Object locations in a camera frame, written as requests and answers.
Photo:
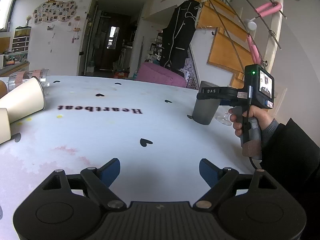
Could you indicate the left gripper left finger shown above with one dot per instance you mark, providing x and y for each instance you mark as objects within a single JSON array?
[{"x": 98, "y": 181}]

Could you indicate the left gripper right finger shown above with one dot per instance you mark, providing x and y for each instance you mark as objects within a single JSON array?
[{"x": 221, "y": 182}]

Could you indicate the dark grey plastic cup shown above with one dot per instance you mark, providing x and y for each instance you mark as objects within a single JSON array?
[{"x": 204, "y": 110}]

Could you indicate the person's right forearm black sleeve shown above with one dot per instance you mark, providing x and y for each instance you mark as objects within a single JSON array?
[{"x": 291, "y": 157}]

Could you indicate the cream cup with brown sleeve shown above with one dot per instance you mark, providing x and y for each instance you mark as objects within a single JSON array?
[{"x": 5, "y": 131}]

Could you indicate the cream paper cup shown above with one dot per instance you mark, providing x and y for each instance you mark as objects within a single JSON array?
[{"x": 26, "y": 99}]

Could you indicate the clear pink-banded plastic cup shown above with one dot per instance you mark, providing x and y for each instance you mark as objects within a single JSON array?
[{"x": 16, "y": 79}]

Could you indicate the tan brown paper cup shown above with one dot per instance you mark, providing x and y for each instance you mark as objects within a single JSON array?
[{"x": 3, "y": 89}]

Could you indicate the person's right hand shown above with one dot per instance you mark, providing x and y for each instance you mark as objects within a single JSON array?
[{"x": 261, "y": 115}]

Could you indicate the clear stemmed glass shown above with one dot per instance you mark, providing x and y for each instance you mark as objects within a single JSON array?
[{"x": 223, "y": 115}]

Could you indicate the pink padded stair railing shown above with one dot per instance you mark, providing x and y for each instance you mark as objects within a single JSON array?
[{"x": 268, "y": 17}]

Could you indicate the black hanging coat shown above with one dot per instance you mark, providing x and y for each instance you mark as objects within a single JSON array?
[{"x": 177, "y": 36}]

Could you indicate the pink pouf seat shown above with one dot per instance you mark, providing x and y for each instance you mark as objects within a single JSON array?
[{"x": 153, "y": 73}]

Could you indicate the small drawer organiser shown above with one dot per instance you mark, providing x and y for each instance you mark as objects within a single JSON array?
[{"x": 21, "y": 39}]

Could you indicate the photo collage on wall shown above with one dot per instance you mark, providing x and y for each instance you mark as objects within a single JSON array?
[{"x": 53, "y": 10}]

